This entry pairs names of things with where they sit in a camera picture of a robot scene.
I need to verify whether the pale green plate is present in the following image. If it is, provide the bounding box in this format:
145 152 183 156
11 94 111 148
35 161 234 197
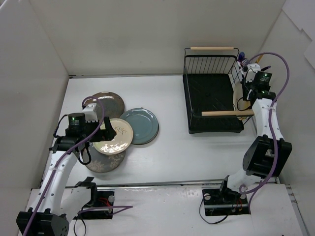
93 118 133 155

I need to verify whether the cream and yellow plate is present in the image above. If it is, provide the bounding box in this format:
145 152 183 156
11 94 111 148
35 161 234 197
233 89 250 110

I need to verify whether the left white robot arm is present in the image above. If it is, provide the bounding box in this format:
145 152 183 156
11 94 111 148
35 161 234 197
16 113 116 236

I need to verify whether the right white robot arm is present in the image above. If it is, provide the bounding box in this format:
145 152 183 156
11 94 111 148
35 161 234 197
218 71 292 203

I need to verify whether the brown speckled plate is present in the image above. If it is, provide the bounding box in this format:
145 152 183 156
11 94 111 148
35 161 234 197
83 91 125 120

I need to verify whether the purple utensil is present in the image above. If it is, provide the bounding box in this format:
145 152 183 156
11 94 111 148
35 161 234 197
261 66 271 71

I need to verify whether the grey reindeer plate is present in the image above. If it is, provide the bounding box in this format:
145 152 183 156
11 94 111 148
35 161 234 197
86 143 126 174

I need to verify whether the blue patterned utensil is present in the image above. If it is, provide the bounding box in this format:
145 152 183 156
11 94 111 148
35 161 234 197
238 52 249 67

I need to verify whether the blue-grey ceramic plate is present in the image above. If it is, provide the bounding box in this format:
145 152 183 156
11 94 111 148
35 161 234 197
120 108 159 145

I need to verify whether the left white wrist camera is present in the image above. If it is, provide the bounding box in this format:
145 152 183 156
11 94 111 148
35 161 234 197
81 103 98 122

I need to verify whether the black wire dish rack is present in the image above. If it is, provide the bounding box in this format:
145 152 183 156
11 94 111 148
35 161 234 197
183 47 251 134

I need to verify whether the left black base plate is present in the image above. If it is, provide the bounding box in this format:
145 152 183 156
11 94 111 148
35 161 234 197
74 190 115 220

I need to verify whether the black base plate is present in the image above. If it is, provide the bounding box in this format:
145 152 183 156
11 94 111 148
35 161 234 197
202 188 250 216
74 190 115 220

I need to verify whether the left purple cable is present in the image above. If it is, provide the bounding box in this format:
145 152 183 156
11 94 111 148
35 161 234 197
22 96 135 236

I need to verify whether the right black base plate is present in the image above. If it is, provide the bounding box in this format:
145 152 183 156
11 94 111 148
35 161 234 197
202 188 250 216

